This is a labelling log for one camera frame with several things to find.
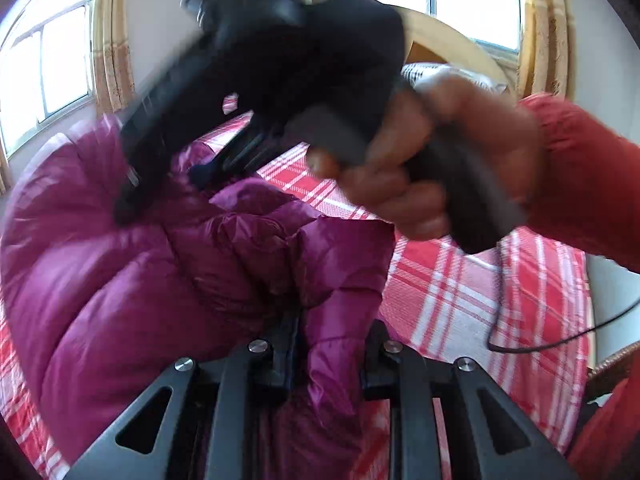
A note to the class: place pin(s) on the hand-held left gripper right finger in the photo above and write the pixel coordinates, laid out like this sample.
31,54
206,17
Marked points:
375,370

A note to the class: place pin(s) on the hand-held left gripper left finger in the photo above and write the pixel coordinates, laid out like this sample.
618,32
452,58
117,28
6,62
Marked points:
280,365

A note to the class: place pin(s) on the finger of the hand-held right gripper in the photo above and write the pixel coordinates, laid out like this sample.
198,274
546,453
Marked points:
235,155
165,125

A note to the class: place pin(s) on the magenta puffer jacket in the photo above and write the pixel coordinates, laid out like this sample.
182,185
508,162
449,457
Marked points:
125,285

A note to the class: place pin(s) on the person's right forearm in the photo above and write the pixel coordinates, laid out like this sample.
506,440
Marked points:
590,175

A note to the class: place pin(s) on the person's right hand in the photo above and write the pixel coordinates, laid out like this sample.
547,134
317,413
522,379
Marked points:
390,195

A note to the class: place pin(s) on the bed with red plaid sheet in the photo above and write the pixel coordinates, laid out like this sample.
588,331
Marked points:
450,300

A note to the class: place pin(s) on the grey patterned pillow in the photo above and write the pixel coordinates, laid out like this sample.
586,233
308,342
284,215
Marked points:
450,77

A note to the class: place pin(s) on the light wooden headboard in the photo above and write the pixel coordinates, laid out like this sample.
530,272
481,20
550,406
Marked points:
450,35

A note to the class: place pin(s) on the brown wooden furniture piece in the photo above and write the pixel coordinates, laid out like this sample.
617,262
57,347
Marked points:
607,370

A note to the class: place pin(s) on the person's red clothing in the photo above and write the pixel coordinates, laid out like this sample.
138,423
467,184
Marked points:
610,435

